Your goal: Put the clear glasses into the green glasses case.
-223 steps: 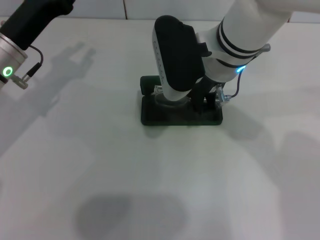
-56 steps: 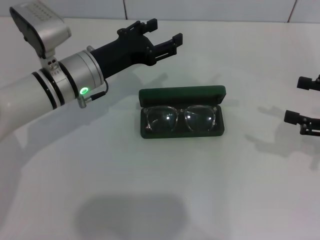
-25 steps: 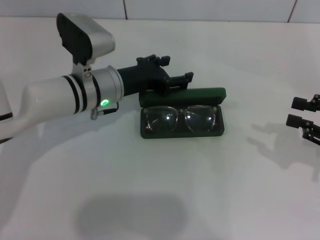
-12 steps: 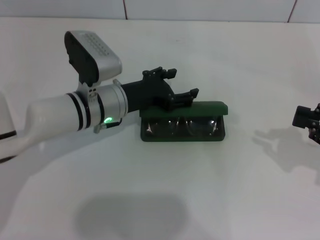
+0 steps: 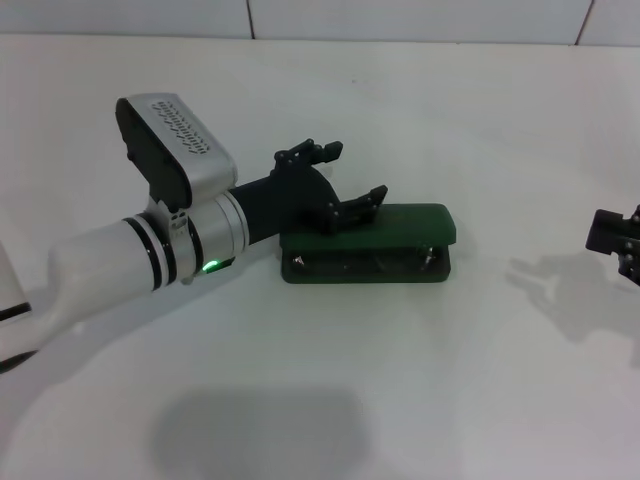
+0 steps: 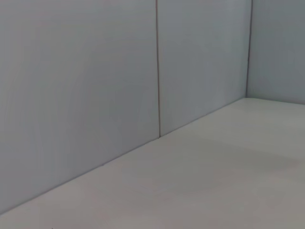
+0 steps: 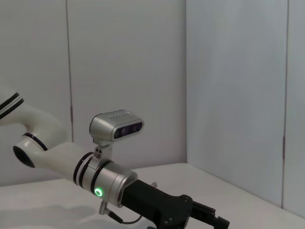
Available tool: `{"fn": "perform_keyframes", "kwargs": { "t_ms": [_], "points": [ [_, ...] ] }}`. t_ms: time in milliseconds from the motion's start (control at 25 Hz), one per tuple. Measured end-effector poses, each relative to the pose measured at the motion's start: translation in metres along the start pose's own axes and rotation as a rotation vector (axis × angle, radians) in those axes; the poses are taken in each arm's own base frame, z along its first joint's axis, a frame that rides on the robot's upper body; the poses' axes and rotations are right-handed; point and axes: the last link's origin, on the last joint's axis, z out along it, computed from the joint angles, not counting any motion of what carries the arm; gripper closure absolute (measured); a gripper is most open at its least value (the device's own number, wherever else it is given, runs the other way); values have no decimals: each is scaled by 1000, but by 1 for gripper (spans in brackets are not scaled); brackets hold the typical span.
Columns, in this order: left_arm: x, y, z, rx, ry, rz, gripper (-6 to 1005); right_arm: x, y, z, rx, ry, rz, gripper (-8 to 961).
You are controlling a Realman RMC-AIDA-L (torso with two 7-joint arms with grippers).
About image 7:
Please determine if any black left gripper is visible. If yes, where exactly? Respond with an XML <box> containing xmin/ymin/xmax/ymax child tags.
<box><xmin>121</xmin><ymin>179</ymin><xmax>193</xmax><ymax>229</ymax></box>

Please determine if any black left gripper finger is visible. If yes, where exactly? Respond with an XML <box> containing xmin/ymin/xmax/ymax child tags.
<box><xmin>187</xmin><ymin>201</ymin><xmax>231</xmax><ymax>229</ymax></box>

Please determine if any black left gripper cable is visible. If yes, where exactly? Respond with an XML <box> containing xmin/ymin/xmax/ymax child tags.
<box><xmin>98</xmin><ymin>199</ymin><xmax>144</xmax><ymax>225</ymax></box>

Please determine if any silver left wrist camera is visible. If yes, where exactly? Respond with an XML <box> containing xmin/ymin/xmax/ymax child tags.
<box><xmin>89</xmin><ymin>109</ymin><xmax>145</xmax><ymax>167</ymax></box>

